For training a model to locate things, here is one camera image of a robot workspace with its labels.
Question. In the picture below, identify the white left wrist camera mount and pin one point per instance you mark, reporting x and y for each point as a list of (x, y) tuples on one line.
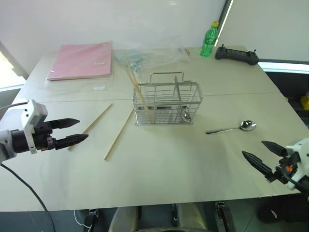
[(32, 111)]

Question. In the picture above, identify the green plastic bottle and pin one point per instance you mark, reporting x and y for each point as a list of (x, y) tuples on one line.
[(208, 43)]

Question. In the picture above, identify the pink paper pack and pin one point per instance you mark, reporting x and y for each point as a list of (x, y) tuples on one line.
[(82, 61)]

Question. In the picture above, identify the grey chair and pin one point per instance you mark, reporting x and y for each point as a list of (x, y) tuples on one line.
[(125, 217)]

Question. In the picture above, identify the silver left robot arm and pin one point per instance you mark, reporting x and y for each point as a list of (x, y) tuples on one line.
[(6, 145)]

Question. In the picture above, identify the steel soup spoon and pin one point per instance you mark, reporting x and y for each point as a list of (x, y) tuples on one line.
[(247, 125)]

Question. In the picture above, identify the black table clamp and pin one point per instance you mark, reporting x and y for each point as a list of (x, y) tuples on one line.
[(93, 217), (222, 215), (174, 215)]

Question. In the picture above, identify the wooden chopstick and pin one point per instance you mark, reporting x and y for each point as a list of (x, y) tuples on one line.
[(128, 71), (118, 134), (93, 124), (132, 72)]

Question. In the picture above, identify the black round object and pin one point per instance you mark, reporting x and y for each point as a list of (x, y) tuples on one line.
[(277, 210)]

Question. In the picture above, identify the black remote controller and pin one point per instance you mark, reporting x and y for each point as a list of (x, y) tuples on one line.
[(235, 55)]

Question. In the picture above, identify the clear plastic sleeve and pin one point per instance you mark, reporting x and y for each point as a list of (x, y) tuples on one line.
[(72, 85)]

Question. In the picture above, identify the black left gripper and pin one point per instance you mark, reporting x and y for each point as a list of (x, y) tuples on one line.
[(44, 139)]

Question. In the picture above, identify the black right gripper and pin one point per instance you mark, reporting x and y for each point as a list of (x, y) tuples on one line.
[(285, 166)]

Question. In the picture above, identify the clear plastic bag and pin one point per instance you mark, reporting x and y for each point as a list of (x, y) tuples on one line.
[(157, 56)]

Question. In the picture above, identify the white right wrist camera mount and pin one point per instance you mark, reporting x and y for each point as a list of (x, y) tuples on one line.
[(301, 145)]

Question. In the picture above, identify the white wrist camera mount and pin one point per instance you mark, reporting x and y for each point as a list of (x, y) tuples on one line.
[(301, 145), (32, 111)]

